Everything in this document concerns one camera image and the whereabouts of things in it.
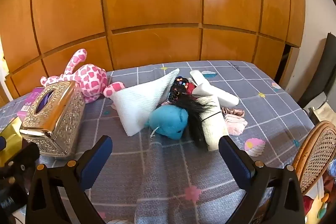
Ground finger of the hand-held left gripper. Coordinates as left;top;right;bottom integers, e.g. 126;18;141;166
0;136;40;186

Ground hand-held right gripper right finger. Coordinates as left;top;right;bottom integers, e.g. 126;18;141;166
218;135;307;224

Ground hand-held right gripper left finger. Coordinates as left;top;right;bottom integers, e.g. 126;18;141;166
25;135;114;224

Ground gold cardboard box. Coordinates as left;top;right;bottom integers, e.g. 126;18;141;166
0;117;24;159

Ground pink towel navy band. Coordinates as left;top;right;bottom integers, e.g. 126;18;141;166
224;113;248;136

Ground cream towel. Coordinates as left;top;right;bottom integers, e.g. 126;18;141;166
197;97;229;152

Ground brown satin scrunchie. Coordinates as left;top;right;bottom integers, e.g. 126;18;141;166
222;107;245;117

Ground black wig colourful hair ties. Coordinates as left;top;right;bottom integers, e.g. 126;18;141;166
168;76;219;151

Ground white card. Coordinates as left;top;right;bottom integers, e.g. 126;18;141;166
193;82;240;106

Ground white cloth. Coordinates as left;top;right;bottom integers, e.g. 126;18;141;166
112;68;180;137

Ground blue plush toy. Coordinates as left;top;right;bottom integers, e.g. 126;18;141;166
144;105;189;140

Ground white foam block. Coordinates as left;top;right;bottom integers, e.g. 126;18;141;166
189;70;210;85

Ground silver embossed tissue box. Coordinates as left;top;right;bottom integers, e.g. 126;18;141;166
20;80;86;159

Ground purple cardboard box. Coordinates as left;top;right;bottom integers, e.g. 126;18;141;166
17;87;45;117

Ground grey checked bed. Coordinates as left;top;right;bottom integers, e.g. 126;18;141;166
0;60;315;224

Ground rattan chair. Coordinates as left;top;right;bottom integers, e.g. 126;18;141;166
291;120;336;195

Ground pink spotted plush giraffe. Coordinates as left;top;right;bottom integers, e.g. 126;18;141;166
40;49;125;104

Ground black chair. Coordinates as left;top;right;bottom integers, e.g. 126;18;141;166
298;32;336;109

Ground wooden wardrobe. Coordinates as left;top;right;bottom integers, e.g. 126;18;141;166
0;0;306;106

